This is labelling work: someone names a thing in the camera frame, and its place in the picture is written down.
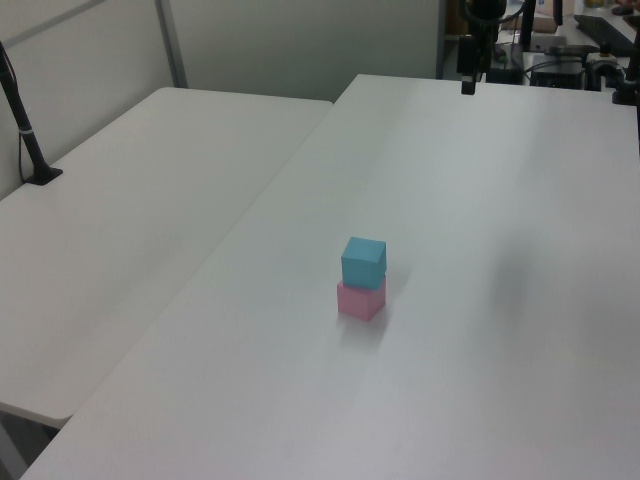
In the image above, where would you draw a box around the black camera stand pole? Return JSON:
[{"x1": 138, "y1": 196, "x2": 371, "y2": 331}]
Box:
[{"x1": 0, "y1": 40, "x2": 64, "y2": 188}]

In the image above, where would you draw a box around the black keyboard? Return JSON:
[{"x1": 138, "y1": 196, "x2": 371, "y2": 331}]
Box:
[{"x1": 573, "y1": 14, "x2": 640, "y2": 57}]

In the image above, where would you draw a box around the pink cube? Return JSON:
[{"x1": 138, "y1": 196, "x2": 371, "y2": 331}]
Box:
[{"x1": 335, "y1": 276, "x2": 388, "y2": 323}]

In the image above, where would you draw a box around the grey partition frame post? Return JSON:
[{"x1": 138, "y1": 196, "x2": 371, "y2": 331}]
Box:
[{"x1": 154, "y1": 0, "x2": 189, "y2": 89}]

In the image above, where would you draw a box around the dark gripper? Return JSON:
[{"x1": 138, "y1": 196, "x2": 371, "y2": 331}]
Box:
[{"x1": 457, "y1": 0, "x2": 507, "y2": 96}]

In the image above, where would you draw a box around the black electronics box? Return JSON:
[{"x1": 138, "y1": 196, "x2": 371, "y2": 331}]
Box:
[{"x1": 528, "y1": 44, "x2": 600, "y2": 92}]

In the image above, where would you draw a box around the cardboard box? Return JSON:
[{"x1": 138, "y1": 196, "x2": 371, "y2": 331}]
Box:
[{"x1": 532, "y1": 0, "x2": 567, "y2": 35}]

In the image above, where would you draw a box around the black clamp mount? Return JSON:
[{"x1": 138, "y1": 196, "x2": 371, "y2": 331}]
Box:
[{"x1": 587, "y1": 29, "x2": 640, "y2": 107}]

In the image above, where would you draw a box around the blue cube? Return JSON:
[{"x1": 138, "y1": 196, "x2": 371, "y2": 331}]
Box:
[{"x1": 340, "y1": 236, "x2": 388, "y2": 292}]

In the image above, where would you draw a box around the thin black cable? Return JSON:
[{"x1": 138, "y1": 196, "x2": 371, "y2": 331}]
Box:
[{"x1": 16, "y1": 130, "x2": 31, "y2": 185}]

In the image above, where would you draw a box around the black upright pole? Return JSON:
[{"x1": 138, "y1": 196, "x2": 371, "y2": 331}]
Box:
[{"x1": 509, "y1": 0, "x2": 537, "y2": 76}]

